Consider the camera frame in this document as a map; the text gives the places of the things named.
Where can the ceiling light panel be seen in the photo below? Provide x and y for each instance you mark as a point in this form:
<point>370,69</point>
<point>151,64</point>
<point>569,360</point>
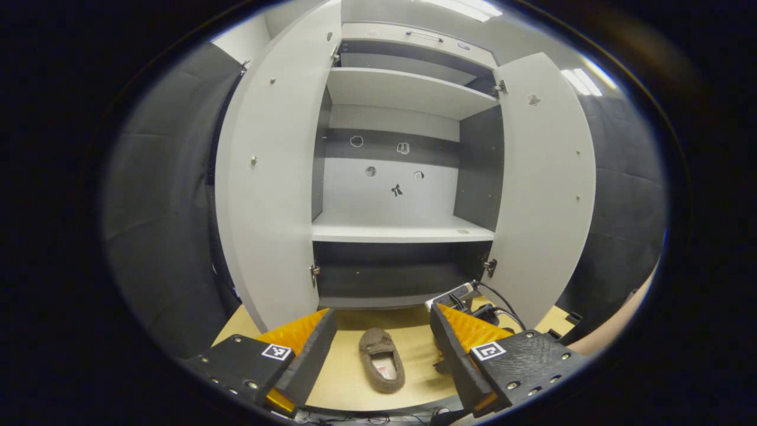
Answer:
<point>582,81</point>
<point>467,9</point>

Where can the brown fuzzy shoe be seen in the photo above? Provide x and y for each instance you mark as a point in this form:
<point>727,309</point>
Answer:
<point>374,343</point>

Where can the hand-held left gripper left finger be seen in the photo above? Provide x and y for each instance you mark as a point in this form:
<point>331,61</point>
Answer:
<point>307,361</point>

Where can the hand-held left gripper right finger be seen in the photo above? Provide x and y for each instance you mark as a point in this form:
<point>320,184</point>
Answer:
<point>454,361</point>

